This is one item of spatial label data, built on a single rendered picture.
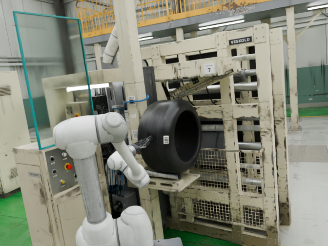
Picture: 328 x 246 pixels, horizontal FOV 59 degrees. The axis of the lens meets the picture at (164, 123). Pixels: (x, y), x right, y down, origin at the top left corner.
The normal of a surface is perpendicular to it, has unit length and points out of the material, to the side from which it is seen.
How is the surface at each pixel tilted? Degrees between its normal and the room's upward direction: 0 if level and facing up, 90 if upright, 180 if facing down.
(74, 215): 90
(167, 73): 90
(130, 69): 90
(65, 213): 90
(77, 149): 110
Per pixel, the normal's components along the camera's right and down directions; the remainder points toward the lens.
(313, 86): -0.41, 0.19
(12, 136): 0.90, -0.04
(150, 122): -0.53, -0.35
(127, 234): 0.08, 0.02
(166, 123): 0.17, -0.26
